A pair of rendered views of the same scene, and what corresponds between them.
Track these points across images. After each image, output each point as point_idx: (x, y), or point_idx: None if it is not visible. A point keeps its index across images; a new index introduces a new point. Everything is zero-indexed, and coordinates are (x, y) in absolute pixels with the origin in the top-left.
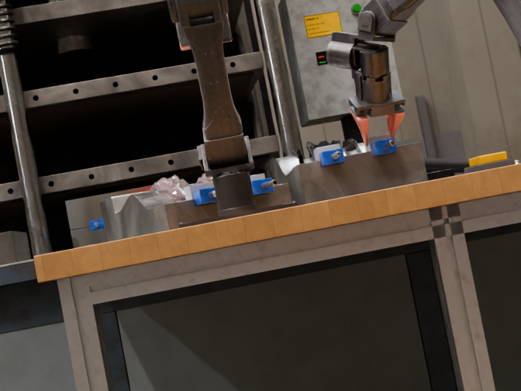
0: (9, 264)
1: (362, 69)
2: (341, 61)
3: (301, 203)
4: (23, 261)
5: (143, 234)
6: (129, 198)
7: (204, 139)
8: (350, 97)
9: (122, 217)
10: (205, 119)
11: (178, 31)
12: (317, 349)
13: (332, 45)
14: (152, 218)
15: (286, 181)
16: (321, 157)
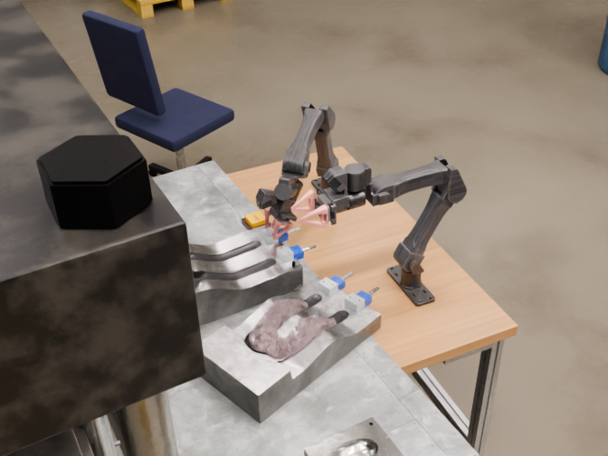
0: (429, 400)
1: (297, 194)
2: (293, 195)
3: (292, 289)
4: (423, 394)
5: (342, 356)
6: (327, 346)
7: (422, 255)
8: (282, 214)
9: (307, 372)
10: (426, 244)
11: (336, 215)
12: None
13: (291, 187)
14: (360, 335)
15: (245, 291)
16: (299, 255)
